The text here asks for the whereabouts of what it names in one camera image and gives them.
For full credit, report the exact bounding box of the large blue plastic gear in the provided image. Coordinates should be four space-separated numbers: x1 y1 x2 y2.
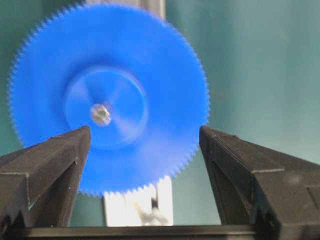
7 3 210 195

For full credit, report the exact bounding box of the silver aluminium extrusion rail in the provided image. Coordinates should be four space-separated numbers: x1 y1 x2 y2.
103 0 175 227

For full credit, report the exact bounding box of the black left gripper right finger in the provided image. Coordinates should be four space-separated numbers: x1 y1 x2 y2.
199 126 320 240

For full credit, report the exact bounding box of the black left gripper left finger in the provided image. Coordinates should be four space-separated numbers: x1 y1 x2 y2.
0 126 91 228

